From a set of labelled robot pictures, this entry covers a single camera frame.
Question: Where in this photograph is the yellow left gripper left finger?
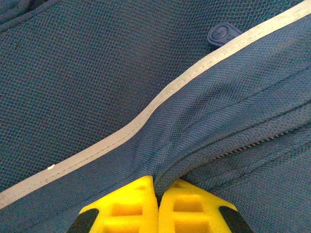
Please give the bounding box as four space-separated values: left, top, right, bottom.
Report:
69 175 160 233

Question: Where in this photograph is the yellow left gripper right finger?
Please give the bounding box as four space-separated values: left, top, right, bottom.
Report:
159 179 255 233

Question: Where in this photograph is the navy blue backpack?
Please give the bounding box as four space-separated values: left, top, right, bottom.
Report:
0 0 311 233

